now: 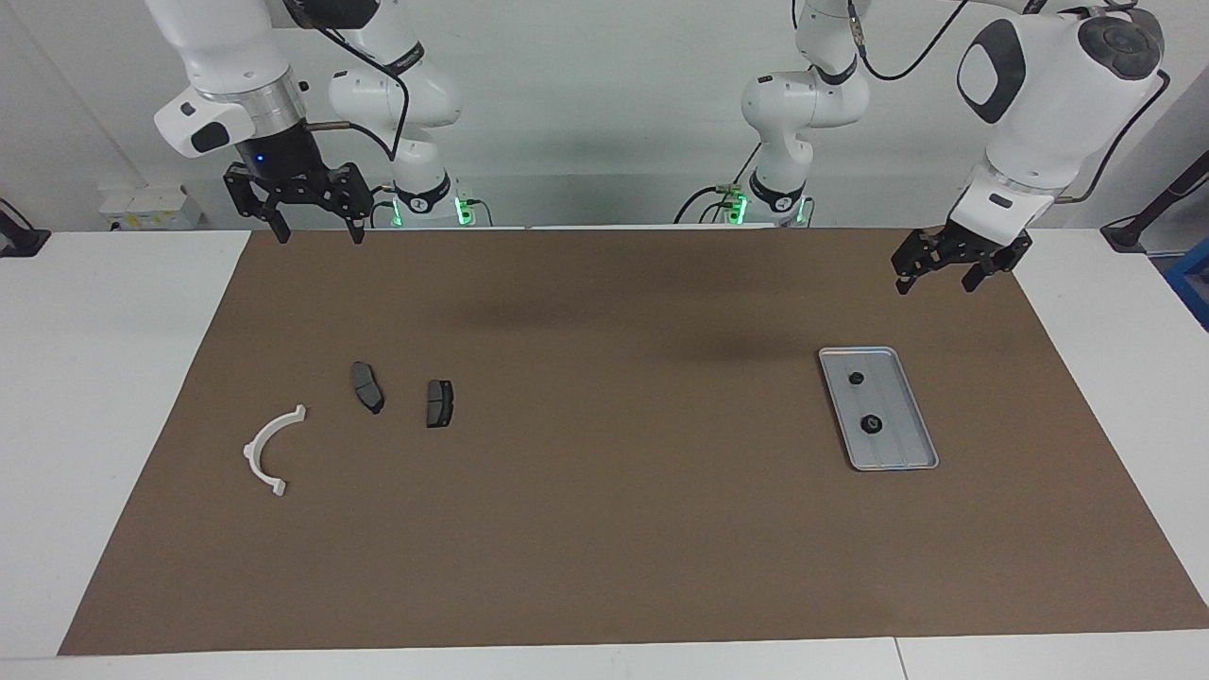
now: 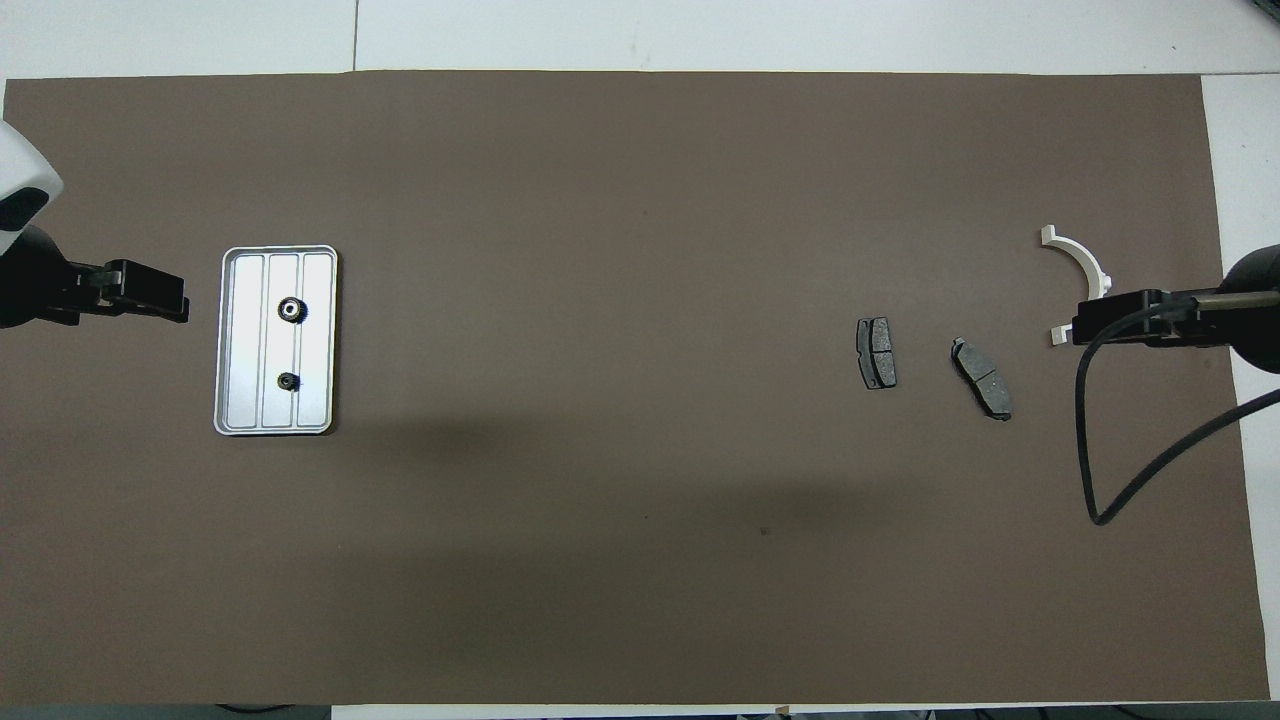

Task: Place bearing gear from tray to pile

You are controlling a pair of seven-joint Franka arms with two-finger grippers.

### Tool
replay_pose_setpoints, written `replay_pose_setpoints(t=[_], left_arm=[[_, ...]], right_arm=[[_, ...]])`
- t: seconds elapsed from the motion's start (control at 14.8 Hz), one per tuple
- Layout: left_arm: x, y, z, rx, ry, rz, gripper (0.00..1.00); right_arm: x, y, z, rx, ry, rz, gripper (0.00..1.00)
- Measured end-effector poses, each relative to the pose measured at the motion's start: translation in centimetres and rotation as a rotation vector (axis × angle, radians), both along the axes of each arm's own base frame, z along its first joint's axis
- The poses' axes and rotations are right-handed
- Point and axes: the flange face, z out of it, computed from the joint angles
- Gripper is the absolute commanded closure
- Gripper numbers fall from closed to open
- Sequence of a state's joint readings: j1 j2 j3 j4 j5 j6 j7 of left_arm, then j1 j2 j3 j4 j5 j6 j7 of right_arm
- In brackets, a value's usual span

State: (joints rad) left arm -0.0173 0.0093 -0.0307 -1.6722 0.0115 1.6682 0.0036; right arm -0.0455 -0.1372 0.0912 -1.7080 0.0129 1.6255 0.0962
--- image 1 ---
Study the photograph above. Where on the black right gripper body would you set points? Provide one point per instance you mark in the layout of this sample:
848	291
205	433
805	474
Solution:
288	165

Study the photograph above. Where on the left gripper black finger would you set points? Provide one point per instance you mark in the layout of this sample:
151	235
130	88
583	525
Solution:
914	257
1015	255

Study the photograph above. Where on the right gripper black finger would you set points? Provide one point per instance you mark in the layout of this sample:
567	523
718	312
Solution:
351	194
250	194

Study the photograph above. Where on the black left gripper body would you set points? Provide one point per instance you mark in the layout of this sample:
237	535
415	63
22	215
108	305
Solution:
973	247

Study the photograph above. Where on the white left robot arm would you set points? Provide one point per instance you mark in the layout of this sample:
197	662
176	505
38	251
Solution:
1048	94

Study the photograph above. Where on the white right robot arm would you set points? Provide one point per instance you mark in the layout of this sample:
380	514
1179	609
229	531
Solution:
236	57

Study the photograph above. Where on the silver metal tray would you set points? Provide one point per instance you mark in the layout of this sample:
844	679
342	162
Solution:
893	449

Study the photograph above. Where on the white power strip box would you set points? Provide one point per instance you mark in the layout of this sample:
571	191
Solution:
151	208

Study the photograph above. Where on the black angled stand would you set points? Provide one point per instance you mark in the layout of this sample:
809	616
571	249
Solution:
1129	231

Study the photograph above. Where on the blue crate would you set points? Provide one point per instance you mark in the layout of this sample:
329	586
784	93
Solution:
1192	283

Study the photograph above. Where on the curved dark brake pad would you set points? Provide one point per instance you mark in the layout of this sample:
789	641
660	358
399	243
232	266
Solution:
366	387

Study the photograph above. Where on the rectangular dark brake pad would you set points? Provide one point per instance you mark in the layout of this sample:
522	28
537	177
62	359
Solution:
439	404

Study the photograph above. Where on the black clamp stand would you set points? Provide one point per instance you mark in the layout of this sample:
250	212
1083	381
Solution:
19	241

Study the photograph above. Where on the brown table mat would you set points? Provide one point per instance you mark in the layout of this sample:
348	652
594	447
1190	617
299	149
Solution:
604	529

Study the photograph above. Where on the white semicircular bracket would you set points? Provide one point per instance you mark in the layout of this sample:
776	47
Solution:
253	455

